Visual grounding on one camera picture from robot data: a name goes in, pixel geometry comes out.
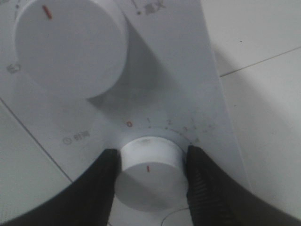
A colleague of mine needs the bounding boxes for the white microwave oven body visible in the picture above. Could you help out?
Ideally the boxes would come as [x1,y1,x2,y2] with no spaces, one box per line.
[0,0,249,226]

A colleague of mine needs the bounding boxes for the round white door button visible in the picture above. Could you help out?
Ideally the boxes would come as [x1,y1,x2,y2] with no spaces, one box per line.
[161,208,193,226]

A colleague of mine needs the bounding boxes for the white timer knob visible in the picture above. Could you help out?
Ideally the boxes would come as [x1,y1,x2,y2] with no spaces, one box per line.
[115,137,188,211]

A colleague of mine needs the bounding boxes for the white neighbouring table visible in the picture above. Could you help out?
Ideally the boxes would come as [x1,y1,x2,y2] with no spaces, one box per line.
[201,0,301,76]

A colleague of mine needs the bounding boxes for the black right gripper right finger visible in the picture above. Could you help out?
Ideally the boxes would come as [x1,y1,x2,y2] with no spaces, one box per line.
[186,145,301,226]

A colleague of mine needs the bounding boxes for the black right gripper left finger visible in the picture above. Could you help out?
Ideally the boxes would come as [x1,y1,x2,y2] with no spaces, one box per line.
[7,149,120,226]

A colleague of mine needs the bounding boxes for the upper white power knob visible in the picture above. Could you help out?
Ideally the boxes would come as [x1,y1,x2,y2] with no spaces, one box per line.
[14,0,129,99]

